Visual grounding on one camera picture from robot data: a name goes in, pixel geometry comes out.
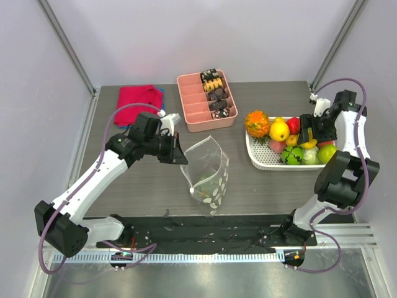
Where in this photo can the orange spiky fruit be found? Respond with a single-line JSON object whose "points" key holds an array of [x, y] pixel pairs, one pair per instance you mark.
{"points": [[257, 124]]}

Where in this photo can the yellow patterned sushi roll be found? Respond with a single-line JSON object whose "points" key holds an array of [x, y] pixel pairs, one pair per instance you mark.
{"points": [[212, 84]]}

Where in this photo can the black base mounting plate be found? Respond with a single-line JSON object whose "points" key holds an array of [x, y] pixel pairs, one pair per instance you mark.
{"points": [[221, 234]]}

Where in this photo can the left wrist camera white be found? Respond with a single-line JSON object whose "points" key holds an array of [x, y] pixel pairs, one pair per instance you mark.
{"points": [[168, 122]]}

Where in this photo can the dark patterned sushi roll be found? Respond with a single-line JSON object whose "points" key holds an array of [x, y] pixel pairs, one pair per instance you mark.
{"points": [[209, 75]]}

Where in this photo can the pale green cabbage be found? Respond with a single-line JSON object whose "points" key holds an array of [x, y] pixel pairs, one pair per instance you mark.
{"points": [[310, 156]]}

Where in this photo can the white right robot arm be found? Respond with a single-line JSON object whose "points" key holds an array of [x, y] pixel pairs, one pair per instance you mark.
{"points": [[344, 181]]}

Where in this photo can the red apple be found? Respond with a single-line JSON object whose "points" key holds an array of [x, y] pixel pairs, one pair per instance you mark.
{"points": [[294, 125]]}

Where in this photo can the lime green apple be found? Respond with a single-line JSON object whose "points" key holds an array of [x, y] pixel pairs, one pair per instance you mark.
{"points": [[326, 152]]}

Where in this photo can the white slotted cable duct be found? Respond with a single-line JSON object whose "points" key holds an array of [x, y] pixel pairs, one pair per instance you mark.
{"points": [[117, 257]]}

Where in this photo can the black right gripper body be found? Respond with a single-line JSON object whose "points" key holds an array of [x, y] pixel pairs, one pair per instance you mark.
{"points": [[314, 125]]}

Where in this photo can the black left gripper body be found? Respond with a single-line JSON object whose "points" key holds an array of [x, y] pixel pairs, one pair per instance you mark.
{"points": [[165, 148]]}

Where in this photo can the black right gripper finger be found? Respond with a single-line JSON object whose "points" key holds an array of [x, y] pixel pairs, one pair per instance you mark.
{"points": [[305, 123], [305, 137]]}

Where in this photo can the clear polka dot zip bag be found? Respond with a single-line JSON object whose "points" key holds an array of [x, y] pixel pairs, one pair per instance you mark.
{"points": [[205, 155]]}

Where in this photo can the dark sushi roll middle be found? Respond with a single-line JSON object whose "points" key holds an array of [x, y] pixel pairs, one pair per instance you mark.
{"points": [[217, 94]]}

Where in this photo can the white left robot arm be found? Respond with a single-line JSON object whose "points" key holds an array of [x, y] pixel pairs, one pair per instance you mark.
{"points": [[62, 222]]}

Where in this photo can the pink divided tray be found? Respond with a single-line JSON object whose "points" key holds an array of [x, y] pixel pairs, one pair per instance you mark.
{"points": [[196, 105]]}

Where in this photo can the white perforated fruit basket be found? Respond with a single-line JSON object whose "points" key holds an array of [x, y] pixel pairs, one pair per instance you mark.
{"points": [[262, 157]]}

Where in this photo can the pink peach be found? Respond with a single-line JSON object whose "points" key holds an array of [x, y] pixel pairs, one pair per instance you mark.
{"points": [[276, 146]]}

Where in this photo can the dark sushi roll lower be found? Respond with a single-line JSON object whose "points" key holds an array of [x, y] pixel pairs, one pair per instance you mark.
{"points": [[219, 105]]}

